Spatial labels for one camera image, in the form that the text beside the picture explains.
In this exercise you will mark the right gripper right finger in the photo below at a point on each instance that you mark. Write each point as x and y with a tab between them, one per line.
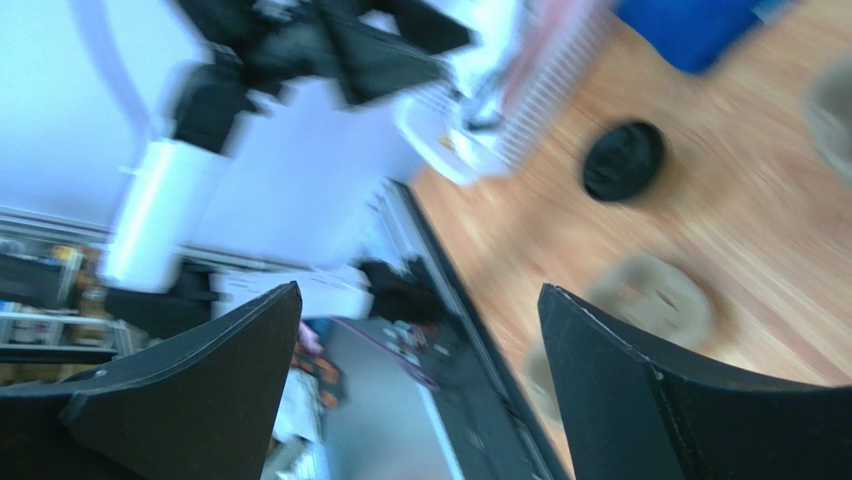
636	406

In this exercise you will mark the black plastic cup lid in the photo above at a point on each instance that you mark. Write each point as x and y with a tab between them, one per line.
623	162

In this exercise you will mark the blue folded cloth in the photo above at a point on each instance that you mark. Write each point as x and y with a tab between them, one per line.
692	35

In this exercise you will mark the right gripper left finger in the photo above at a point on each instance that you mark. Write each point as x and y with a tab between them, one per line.
200	405

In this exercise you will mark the white plastic basket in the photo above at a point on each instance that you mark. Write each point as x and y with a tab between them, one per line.
504	89

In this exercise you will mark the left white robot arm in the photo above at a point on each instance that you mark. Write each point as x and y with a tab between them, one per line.
178	172

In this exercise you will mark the single grey pulp cup carrier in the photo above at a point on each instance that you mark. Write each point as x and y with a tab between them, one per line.
646	292

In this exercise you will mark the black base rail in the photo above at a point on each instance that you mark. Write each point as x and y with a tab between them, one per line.
483	417

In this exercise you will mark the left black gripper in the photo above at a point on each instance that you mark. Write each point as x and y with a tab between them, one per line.
262	44

